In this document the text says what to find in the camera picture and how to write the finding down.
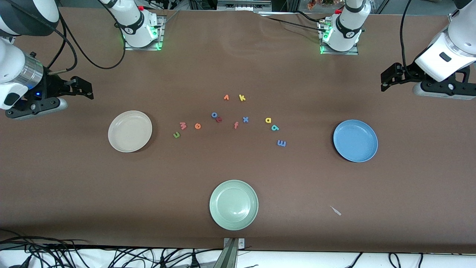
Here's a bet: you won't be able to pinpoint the beige brown plate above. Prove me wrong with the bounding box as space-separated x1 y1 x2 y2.
108 110 153 153

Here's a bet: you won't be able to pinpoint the blue plate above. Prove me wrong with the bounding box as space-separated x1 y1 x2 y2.
333 119 379 163

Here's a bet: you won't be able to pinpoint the dried orange flowers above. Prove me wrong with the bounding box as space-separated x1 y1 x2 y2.
307 0 344 10

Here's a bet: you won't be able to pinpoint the brown table cover sheet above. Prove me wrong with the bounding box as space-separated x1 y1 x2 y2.
0 7 476 253

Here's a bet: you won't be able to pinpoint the pale green plate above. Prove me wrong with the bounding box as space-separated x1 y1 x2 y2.
209 179 259 231

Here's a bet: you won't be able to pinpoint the grey metal pole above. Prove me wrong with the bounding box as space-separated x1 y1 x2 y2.
213 238 239 268

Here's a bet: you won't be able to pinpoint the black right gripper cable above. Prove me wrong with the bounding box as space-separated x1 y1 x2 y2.
46 15 78 75

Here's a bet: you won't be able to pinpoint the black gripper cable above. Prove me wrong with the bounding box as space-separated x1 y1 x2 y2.
46 15 78 75
400 0 413 73

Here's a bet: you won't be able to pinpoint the black right arm cable loop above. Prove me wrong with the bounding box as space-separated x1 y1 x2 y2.
56 0 126 70

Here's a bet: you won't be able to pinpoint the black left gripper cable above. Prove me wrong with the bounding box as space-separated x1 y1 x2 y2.
400 0 413 73

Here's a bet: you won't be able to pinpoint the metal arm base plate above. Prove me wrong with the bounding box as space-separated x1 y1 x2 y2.
124 16 165 51
319 20 359 56

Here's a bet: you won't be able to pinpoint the black cable tangle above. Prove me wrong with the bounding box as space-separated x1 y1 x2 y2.
0 229 223 268

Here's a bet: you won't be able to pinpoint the aluminium frame piece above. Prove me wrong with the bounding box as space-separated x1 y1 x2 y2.
217 0 273 12

